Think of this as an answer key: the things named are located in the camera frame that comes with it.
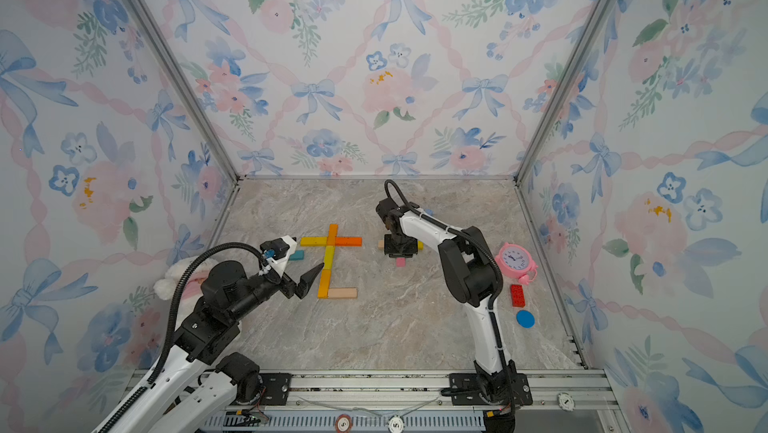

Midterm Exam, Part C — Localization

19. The golden yellow long block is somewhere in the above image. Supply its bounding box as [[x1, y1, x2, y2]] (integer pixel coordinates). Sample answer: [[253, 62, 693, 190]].
[[317, 269, 332, 299]]

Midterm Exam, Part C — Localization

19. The beige long block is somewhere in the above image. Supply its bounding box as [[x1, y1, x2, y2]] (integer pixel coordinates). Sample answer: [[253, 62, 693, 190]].
[[327, 287, 358, 299]]

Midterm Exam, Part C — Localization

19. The lime yellow long block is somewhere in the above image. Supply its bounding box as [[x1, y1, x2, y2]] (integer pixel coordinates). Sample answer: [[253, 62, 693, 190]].
[[323, 246, 335, 271]]

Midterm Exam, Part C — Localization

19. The red-orange long block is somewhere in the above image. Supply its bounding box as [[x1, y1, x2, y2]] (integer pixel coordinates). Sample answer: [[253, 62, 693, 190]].
[[335, 237, 363, 247]]

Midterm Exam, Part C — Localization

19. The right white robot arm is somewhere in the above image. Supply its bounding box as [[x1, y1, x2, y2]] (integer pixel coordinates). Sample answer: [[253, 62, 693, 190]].
[[376, 179, 515, 407]]

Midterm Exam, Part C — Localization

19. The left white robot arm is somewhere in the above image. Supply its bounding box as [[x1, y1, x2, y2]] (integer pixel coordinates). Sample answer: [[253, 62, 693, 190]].
[[96, 236, 324, 432]]

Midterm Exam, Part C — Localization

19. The amber orange long block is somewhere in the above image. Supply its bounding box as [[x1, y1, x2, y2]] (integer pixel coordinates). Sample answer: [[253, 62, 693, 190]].
[[326, 224, 339, 247]]

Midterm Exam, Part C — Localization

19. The white plush toy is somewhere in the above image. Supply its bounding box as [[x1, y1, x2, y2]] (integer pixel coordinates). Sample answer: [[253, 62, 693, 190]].
[[152, 255, 220, 314]]

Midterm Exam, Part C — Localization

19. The pink alarm clock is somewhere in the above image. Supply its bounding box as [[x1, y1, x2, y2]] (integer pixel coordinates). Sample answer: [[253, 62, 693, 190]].
[[495, 243, 538, 285]]

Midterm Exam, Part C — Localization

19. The red toy brick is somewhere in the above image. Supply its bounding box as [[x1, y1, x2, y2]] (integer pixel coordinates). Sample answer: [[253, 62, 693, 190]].
[[509, 284, 526, 308]]

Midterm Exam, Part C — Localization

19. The blue round disc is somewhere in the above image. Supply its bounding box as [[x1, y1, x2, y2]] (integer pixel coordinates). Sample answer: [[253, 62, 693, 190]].
[[515, 310, 536, 329]]

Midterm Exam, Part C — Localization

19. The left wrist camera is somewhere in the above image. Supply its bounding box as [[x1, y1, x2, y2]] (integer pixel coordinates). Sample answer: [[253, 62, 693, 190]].
[[260, 236, 298, 276]]

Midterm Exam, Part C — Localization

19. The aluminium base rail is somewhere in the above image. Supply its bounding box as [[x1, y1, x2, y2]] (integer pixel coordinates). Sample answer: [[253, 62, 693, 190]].
[[96, 370, 630, 432]]

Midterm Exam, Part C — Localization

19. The aluminium corner post left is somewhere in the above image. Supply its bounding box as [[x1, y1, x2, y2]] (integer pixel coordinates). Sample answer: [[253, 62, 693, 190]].
[[123, 0, 239, 183]]

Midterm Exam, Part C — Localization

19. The aluminium corner post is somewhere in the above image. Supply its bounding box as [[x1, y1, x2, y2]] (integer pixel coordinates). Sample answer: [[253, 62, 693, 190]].
[[514, 0, 616, 188], [123, 0, 239, 183]]

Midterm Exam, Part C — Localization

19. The aluminium corner post right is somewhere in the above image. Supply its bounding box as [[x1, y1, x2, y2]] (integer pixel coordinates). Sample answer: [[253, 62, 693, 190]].
[[514, 0, 616, 188]]

